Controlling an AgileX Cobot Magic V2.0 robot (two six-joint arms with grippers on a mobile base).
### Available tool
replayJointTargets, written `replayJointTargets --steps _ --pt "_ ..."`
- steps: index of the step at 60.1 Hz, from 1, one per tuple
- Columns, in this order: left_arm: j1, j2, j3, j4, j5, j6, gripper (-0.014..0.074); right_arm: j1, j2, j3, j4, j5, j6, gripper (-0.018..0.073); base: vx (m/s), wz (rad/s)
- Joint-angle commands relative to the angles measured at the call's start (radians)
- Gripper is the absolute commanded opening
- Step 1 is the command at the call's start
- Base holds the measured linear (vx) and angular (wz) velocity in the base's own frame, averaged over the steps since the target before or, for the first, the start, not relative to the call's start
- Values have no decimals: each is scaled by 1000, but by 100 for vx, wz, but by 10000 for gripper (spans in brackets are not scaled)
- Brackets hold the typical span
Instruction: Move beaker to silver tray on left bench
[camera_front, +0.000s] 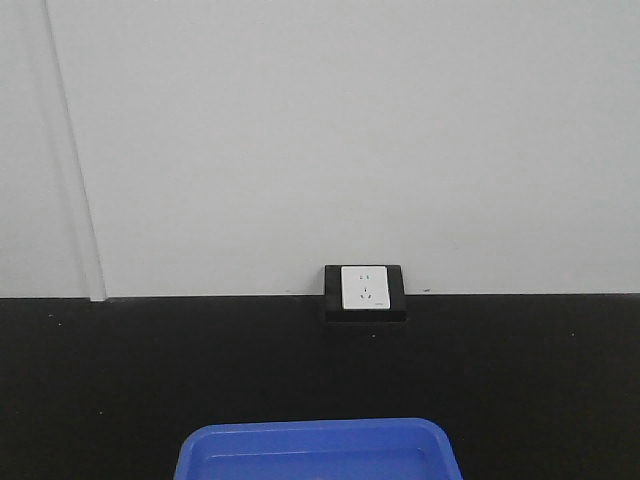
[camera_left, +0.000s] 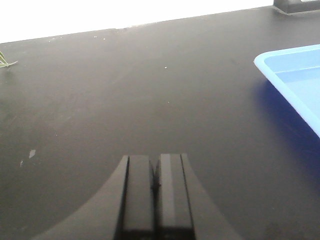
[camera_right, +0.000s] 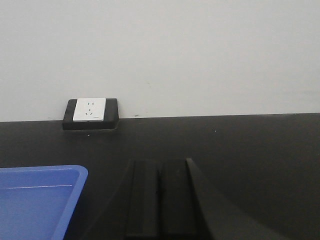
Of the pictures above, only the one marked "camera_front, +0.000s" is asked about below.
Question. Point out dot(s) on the blue plastic tray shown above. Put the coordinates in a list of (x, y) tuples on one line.
[(389, 448)]

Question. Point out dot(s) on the black socket mounting box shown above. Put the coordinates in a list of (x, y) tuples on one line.
[(336, 316)]

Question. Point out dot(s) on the white wall power socket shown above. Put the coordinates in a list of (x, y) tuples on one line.
[(365, 288)]

